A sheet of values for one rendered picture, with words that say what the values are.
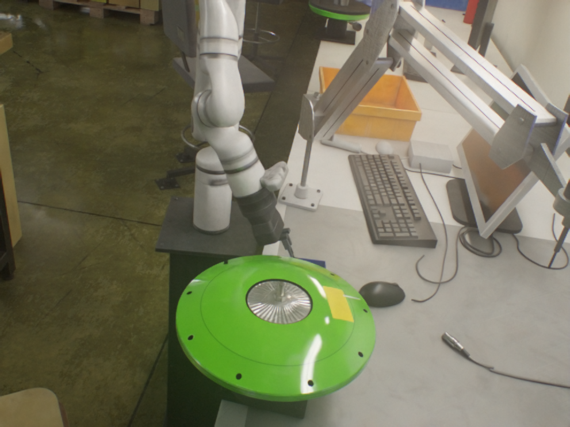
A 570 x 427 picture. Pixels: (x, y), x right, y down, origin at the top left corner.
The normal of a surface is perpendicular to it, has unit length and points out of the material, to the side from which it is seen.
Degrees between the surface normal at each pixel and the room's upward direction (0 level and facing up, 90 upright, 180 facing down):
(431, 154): 0
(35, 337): 0
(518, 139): 90
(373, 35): 90
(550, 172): 90
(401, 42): 8
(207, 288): 21
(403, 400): 0
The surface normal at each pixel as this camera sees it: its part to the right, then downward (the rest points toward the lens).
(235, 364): -0.07, -0.60
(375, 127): -0.02, 0.58
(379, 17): -0.93, 0.09
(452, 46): 0.16, -0.76
